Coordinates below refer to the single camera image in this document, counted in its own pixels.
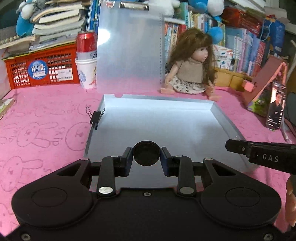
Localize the black round cap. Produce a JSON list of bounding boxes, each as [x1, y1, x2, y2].
[[133, 141, 160, 166]]

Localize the operator right hand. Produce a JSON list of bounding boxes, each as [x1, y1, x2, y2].
[[285, 177, 296, 227]]

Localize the white cardboard box tray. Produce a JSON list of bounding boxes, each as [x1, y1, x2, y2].
[[83, 93, 258, 189]]

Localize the black binder clip on box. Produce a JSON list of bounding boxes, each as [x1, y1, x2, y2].
[[85, 106, 105, 130]]

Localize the smartphone on stand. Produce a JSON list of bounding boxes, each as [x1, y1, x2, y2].
[[266, 81, 287, 130]]

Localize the wooden drawer box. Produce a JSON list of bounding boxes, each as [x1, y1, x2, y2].
[[214, 67, 252, 91]]

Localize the pink bunny towel mat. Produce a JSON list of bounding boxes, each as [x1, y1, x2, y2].
[[1, 84, 288, 235]]

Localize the pink phone stand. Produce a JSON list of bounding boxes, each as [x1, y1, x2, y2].
[[242, 56, 287, 118]]

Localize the brown haired doll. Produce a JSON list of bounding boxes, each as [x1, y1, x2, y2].
[[160, 28, 220, 101]]

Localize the row of upright books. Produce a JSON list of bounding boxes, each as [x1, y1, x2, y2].
[[165, 1, 257, 73]]

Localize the white paper cup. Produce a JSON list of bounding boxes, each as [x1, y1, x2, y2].
[[75, 59, 96, 89]]

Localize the translucent clipboard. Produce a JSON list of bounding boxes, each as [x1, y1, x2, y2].
[[96, 1, 165, 94]]

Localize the red plastic basket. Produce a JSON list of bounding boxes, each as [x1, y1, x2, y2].
[[3, 42, 80, 89]]

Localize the red soda can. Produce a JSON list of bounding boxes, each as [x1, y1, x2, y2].
[[76, 30, 97, 60]]

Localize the red basket on books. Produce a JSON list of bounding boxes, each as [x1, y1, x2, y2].
[[221, 7, 262, 36]]

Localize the blue plush toy right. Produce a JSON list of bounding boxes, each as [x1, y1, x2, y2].
[[188, 0, 224, 44]]

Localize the stack of books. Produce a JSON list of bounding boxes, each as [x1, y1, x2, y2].
[[1, 1, 90, 54]]

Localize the white pink bunny plush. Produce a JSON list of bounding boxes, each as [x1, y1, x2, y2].
[[145, 0, 180, 17]]

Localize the blue white plush left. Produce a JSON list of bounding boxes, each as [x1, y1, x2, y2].
[[16, 1, 35, 37]]

